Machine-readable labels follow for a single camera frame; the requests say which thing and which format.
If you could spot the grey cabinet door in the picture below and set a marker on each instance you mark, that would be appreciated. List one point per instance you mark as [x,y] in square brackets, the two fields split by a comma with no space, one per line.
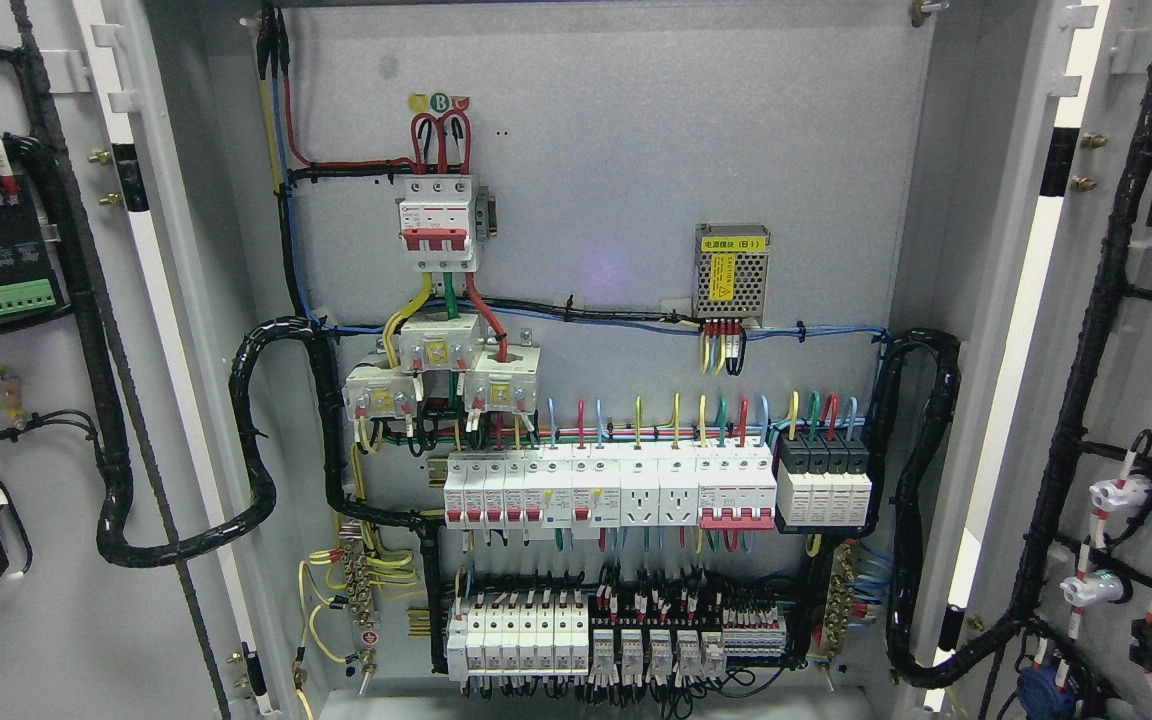
[81,638]
[1027,117]

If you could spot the white current transformers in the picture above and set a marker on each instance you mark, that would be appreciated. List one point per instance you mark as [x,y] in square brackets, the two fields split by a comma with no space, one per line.
[433,347]

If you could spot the white socket and breaker row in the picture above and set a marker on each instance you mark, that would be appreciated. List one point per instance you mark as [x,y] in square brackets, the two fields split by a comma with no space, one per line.
[590,489]

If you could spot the metal mesh power supply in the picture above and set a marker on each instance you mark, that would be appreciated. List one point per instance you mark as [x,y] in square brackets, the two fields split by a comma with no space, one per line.
[732,262]

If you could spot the red three-pole main breaker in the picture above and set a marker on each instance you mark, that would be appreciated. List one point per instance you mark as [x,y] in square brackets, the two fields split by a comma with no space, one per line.
[444,221]

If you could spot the black surge protector module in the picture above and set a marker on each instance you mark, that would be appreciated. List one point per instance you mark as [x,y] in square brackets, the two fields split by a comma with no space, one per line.
[823,487]

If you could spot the white lower breaker row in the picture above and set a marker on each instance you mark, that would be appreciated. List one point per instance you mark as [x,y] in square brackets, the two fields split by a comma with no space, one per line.
[520,636]

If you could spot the lower relay terminal row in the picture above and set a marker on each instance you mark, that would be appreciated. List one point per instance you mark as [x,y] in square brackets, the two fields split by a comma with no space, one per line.
[668,635]

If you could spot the brass ground terminal bar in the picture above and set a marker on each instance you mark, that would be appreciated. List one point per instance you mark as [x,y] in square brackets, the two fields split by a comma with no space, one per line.
[840,601]

